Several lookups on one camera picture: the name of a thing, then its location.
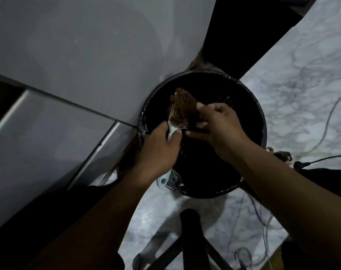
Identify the person's left hand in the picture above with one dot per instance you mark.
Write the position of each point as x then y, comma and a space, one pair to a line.
156, 154

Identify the person's right hand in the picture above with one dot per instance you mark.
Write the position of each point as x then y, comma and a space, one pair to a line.
224, 132

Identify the person's left thumb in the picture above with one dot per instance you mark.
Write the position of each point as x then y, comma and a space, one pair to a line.
176, 136

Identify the person's right thumb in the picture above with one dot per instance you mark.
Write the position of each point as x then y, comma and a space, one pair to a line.
195, 133

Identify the brown hair clump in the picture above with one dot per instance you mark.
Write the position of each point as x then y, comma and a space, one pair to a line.
187, 102

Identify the person's left forearm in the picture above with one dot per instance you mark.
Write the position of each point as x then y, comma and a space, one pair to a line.
103, 222

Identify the person's right forearm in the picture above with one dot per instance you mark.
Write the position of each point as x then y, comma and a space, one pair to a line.
294, 210

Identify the black round trash bin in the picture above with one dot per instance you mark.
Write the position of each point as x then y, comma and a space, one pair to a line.
210, 171

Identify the black plastic bin liner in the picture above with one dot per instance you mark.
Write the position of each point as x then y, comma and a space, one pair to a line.
175, 179

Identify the black power adapter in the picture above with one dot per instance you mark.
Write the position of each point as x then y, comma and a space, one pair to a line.
283, 156

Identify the black chair base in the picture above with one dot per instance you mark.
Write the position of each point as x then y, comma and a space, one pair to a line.
192, 239

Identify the dark wooden furniture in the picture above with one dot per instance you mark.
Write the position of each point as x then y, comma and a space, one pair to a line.
243, 30

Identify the grey cabinet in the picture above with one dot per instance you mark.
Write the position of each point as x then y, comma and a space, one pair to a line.
74, 53

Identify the person's black garment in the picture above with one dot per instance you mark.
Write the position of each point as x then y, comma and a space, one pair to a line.
328, 179

